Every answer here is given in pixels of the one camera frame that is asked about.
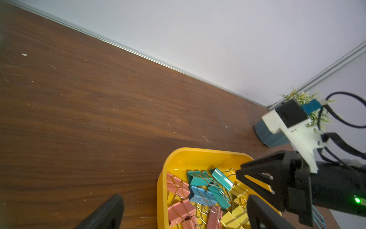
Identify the teal binder clip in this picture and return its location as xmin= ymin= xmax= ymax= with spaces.
xmin=210 ymin=168 xmax=234 ymax=191
xmin=187 ymin=170 xmax=213 ymax=187

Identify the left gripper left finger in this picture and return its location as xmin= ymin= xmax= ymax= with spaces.
xmin=75 ymin=194 xmax=124 ymax=229

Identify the yellow plastic storage box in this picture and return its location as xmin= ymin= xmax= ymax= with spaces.
xmin=157 ymin=148 xmax=256 ymax=229

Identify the pink binder clip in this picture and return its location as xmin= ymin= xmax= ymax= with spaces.
xmin=168 ymin=199 xmax=196 ymax=227
xmin=166 ymin=172 xmax=190 ymax=199

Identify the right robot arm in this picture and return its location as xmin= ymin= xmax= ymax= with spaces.
xmin=235 ymin=150 xmax=366 ymax=226

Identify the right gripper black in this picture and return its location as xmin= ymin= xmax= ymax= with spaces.
xmin=235 ymin=151 xmax=313 ymax=227

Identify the potted green plant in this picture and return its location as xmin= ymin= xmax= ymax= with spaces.
xmin=254 ymin=89 xmax=332 ymax=148

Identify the blue binder clip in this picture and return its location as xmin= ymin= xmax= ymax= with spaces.
xmin=189 ymin=186 xmax=217 ymax=207

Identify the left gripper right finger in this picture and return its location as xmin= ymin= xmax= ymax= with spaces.
xmin=247 ymin=195 xmax=294 ymax=229

